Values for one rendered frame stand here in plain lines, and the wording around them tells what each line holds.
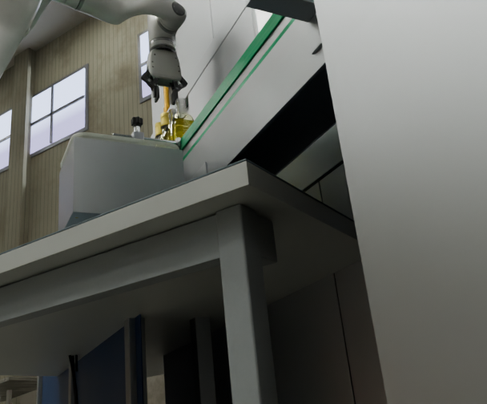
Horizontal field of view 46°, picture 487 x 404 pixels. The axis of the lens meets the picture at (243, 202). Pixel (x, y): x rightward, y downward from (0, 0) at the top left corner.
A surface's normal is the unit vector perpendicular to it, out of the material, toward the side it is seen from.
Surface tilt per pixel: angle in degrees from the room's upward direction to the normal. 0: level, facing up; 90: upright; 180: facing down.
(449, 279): 90
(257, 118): 90
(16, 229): 90
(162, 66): 94
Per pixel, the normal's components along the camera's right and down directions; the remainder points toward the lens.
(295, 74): -0.90, -0.07
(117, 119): -0.55, -0.25
